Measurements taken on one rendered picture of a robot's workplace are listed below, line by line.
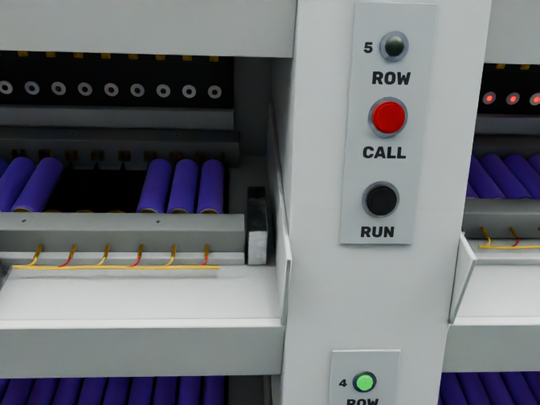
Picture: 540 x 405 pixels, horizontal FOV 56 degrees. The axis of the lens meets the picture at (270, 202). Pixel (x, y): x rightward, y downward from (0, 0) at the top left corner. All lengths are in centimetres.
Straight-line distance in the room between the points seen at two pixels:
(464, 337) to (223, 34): 22
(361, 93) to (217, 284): 14
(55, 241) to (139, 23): 15
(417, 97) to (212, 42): 11
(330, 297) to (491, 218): 14
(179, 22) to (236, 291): 16
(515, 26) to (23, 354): 32
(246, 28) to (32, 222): 18
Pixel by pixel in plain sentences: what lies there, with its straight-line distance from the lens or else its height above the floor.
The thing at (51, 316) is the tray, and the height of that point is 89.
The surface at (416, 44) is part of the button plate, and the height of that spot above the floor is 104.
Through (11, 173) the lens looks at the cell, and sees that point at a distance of 41.
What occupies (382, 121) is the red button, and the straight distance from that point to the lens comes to 26.
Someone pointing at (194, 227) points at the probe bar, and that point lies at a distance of 32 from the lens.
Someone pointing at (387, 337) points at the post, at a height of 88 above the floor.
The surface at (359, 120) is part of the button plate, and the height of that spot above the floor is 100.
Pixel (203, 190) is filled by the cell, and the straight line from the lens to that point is 36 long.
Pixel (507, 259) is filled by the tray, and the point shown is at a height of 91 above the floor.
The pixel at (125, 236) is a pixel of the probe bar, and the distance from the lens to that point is 33.
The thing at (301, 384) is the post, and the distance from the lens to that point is 32.
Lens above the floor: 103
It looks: 16 degrees down
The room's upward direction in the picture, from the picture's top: 2 degrees clockwise
